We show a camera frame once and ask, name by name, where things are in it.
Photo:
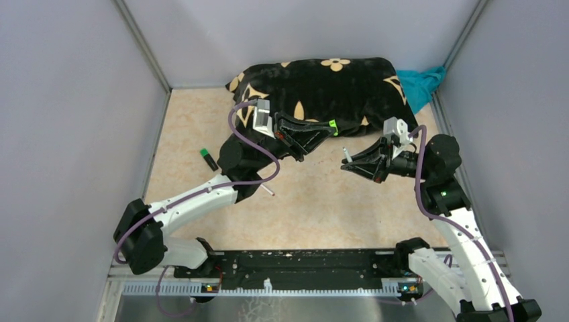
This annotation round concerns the clear highlighter with green cap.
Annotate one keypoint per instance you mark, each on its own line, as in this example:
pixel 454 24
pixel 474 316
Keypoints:
pixel 332 123

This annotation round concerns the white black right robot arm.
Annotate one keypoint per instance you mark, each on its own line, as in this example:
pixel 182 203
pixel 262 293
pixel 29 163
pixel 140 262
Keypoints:
pixel 480 290

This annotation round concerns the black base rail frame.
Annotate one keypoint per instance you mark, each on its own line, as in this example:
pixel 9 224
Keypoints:
pixel 380 273

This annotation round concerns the black marker with green tip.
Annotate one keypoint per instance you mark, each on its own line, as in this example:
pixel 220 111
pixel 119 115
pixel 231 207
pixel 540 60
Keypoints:
pixel 209 159

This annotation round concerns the white pen with green tip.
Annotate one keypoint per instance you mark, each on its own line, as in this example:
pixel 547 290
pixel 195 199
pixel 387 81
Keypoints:
pixel 346 154

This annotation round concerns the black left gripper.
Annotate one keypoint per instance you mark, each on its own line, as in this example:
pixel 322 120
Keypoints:
pixel 281 135

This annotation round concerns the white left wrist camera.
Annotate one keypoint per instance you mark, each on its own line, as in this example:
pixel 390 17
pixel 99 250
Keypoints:
pixel 262 121

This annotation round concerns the white marker with red tip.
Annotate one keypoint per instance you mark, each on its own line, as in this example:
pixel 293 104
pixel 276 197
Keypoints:
pixel 267 190

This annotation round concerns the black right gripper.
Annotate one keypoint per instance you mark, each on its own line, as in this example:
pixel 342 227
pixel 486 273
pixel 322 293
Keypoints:
pixel 369 168

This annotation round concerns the teal cloth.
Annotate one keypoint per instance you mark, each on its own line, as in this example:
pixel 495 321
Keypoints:
pixel 420 86

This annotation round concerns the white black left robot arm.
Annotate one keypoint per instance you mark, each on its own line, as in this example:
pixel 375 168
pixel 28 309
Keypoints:
pixel 143 234

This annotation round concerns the black pillow with beige flowers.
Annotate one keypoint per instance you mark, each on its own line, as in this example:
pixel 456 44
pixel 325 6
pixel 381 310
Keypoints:
pixel 359 94

